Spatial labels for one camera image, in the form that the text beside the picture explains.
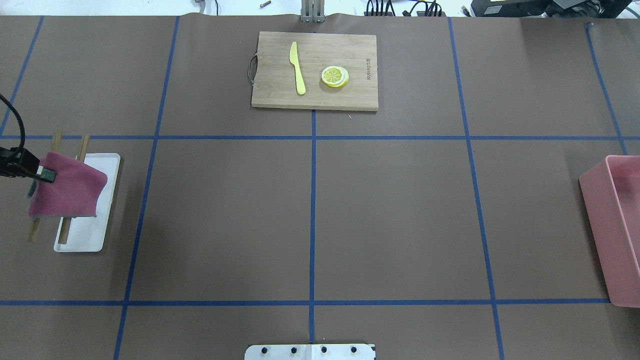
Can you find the bamboo cutting board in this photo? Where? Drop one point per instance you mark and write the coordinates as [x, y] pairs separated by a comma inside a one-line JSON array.
[[274, 81]]

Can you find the pink plastic bin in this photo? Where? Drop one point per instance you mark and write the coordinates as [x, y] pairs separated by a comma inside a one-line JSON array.
[[611, 193]]

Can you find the yellow lemon slices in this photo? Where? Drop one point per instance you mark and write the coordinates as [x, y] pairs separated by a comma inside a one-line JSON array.
[[335, 76]]

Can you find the pink microfiber cloth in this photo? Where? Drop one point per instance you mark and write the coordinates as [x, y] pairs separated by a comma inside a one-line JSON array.
[[74, 193]]

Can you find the yellow plastic knife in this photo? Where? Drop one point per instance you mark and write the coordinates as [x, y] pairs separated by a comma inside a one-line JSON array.
[[300, 85]]

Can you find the aluminium frame post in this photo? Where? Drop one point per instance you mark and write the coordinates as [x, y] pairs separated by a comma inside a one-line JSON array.
[[312, 11]]

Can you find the black monitor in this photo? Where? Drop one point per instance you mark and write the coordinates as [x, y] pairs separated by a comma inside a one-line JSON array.
[[605, 9]]

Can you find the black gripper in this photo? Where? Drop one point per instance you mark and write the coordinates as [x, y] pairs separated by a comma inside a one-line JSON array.
[[20, 162]]

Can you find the white pedestal column base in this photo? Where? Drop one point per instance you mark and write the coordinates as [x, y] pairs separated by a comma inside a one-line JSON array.
[[348, 351]]

